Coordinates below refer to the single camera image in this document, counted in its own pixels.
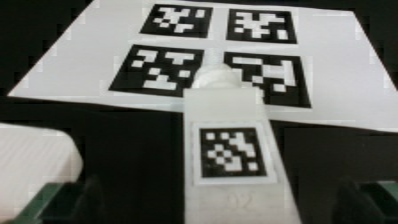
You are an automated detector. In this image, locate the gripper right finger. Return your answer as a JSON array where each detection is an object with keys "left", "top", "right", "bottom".
[{"left": 332, "top": 179, "right": 398, "bottom": 224}]

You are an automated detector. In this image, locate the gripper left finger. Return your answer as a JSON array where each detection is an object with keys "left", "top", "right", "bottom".
[{"left": 10, "top": 177, "right": 105, "bottom": 224}]

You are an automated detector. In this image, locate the white chair leg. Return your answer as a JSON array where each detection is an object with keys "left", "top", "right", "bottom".
[{"left": 183, "top": 64, "right": 302, "bottom": 224}]

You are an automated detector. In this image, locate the white base tag sheet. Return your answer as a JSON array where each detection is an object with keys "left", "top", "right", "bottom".
[{"left": 9, "top": 0, "right": 398, "bottom": 132}]

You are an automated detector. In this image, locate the white chair back frame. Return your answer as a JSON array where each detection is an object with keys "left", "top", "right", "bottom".
[{"left": 0, "top": 123, "right": 83, "bottom": 220}]

